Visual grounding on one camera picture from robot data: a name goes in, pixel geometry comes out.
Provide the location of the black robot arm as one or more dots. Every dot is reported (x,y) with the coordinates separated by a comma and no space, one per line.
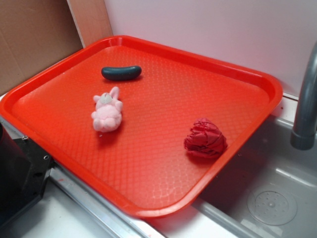
(24,170)

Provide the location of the pink plush bunny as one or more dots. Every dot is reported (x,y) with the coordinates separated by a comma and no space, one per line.
(107,116)

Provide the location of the red plastic tray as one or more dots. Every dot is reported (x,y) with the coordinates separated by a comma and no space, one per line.
(142,167)

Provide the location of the crumpled red cloth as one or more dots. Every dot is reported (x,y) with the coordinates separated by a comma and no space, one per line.
(205,140)

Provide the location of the dark green toy pickle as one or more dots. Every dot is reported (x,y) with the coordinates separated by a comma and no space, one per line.
(121,73)

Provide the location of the grey toy sink basin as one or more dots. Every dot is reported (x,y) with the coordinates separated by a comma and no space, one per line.
(267,190)

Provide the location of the grey faucet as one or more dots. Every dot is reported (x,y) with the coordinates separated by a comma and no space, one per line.
(305,123)

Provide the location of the brown cardboard panel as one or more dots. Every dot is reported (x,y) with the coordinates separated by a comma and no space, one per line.
(35,34)

